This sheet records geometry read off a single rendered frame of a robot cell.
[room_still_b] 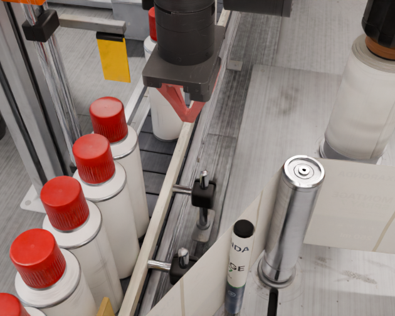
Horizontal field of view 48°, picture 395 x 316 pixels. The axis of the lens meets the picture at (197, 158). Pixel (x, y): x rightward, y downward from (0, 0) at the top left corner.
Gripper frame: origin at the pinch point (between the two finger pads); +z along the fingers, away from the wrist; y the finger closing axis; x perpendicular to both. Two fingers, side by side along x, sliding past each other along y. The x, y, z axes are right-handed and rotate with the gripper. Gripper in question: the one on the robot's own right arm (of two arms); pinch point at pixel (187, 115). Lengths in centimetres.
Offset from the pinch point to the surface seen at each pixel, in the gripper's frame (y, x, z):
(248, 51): 42.2, -2.6, 19.0
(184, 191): -3.0, 0.0, 10.8
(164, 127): 7.8, 5.7, 10.6
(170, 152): 5.9, 4.4, 13.7
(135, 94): 8.4, 9.7, 5.5
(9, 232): -9.7, 24.1, 18.5
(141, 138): 7.9, 9.6, 13.7
